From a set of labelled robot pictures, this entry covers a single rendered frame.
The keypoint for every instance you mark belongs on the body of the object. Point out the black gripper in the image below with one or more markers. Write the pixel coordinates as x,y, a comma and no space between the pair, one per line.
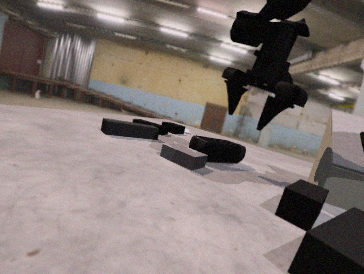
266,69

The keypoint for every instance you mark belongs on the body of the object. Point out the dark grey switch controller unit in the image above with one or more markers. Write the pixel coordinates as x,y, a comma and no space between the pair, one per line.
218,150

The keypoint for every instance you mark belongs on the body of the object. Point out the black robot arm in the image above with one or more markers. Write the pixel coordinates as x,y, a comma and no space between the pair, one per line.
251,29

